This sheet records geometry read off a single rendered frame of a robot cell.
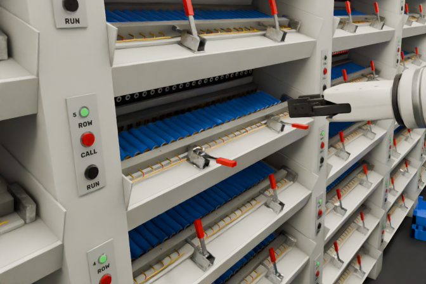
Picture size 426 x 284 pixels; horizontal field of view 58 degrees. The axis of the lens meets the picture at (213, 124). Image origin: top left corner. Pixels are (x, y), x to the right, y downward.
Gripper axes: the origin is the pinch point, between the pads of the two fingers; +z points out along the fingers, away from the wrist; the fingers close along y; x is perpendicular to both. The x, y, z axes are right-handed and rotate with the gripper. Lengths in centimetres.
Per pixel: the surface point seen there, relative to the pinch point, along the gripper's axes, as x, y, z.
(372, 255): 84, -101, 30
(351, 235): 65, -79, 29
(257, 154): 10.6, -5.5, 15.2
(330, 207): 45, -59, 26
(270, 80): -2.9, -30.6, 25.4
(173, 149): 3.8, 15.4, 17.5
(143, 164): 4.4, 21.9, 17.7
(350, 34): -12, -54, 11
